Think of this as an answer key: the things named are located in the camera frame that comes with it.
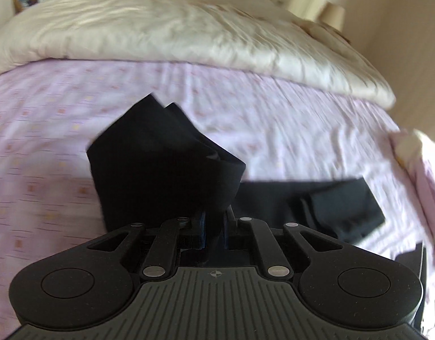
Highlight cream table lamp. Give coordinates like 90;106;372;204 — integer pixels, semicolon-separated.
320;2;346;31

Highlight black pants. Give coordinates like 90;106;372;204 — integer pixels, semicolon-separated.
86;93;386;247

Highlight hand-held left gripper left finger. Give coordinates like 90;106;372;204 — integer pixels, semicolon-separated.
86;212;207;281

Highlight pink patterned bed sheet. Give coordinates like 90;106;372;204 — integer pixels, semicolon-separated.
0;58;435;330

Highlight purple striped pillow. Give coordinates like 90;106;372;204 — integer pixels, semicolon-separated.
390;129;435;270

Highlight cream duvet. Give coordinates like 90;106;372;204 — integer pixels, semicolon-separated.
0;0;397;110

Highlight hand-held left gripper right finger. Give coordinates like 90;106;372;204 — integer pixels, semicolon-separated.
223;209;346;280

